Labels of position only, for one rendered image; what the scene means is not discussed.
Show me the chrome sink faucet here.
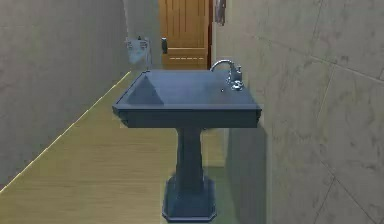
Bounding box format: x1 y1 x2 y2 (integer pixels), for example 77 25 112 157
209 59 245 92

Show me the brown wooden room door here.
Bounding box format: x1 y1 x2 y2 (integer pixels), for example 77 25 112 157
158 0 214 71

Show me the dark blue pedestal sink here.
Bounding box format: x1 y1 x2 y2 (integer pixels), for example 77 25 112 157
111 68 263 224

